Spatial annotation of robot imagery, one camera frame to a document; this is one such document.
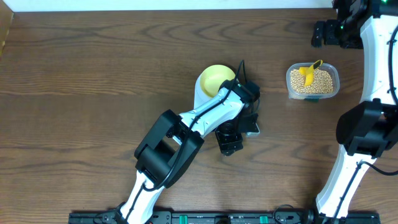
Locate yellow plastic scoop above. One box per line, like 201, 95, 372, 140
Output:
299, 60, 323, 86

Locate yellow plastic bowl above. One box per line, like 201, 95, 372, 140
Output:
199, 65, 235, 98

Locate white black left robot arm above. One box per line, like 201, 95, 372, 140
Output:
115, 80, 260, 223

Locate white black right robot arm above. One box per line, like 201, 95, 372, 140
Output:
312, 0, 397, 223

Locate white digital kitchen scale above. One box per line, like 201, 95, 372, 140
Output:
193, 75, 260, 137

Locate clear container of soybeans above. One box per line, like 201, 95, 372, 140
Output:
286, 62, 340, 100

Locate cardboard box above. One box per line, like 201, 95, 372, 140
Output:
0, 0, 14, 55

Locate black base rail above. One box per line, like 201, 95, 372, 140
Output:
68, 210, 381, 224

